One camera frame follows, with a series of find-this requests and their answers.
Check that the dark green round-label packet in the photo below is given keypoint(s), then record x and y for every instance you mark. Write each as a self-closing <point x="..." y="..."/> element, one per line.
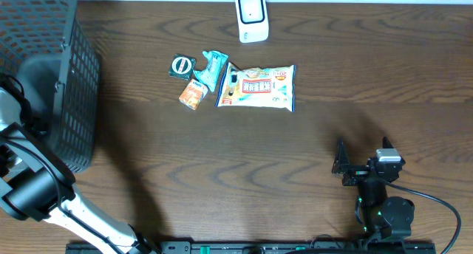
<point x="182" y="67"/>

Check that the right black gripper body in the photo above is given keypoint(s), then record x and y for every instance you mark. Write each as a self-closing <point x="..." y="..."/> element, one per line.
<point x="356" y="173"/>

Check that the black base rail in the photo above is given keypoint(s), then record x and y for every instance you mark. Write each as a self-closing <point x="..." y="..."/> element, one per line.
<point x="323" y="246"/>

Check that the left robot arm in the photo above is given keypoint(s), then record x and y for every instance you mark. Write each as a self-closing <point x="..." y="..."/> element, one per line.
<point x="45" y="189"/>

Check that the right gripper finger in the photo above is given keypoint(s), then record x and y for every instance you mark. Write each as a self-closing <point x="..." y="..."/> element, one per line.
<point x="341" y="162"/>
<point x="386" y="143"/>

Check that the teal snack packet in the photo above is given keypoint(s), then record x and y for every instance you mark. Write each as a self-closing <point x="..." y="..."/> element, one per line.
<point x="210" y="75"/>

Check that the dark grey plastic basket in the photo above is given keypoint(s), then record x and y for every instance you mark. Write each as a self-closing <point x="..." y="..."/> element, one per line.
<point x="43" y="47"/>

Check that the orange small snack box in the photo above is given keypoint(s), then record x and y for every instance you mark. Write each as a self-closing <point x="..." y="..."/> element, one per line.
<point x="193" y="94"/>

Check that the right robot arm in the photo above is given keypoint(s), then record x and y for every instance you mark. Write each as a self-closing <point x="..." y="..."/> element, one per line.
<point x="385" y="218"/>

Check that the white barcode scanner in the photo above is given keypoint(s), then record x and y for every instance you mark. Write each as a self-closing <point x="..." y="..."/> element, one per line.
<point x="252" y="18"/>

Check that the yellow wet wipes pack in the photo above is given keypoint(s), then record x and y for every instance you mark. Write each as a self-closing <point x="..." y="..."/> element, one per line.
<point x="257" y="87"/>

